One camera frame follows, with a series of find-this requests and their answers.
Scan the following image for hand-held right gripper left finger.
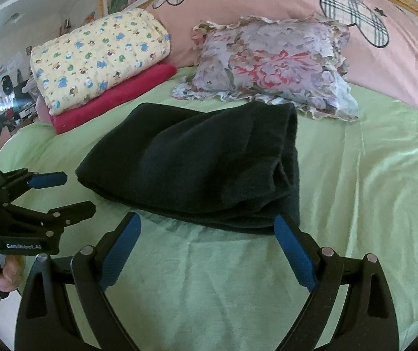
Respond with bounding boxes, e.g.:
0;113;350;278
14;211;142;351

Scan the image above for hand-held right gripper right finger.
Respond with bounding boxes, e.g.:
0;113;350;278
267;214;409;351

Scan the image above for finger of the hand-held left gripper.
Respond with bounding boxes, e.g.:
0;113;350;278
0;200;97;238
0;169;68;201

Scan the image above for black pants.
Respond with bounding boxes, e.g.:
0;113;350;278
75;101;302;235

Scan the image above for dark background clutter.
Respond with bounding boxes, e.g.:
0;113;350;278
0;69;39;132

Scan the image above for pink cloth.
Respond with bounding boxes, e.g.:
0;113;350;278
35;95;54;125

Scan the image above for green bed sheet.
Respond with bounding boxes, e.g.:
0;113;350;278
0;66;418;351

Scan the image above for red folded blanket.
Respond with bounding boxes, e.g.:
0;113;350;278
49;63;178;135

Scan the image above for yellow printed quilt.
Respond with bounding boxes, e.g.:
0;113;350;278
30;8;171;116

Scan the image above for floral ruffled pillow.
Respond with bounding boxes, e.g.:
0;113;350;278
171;12;359;122

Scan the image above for pink headboard cover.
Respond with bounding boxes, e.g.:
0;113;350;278
141;0;418;132

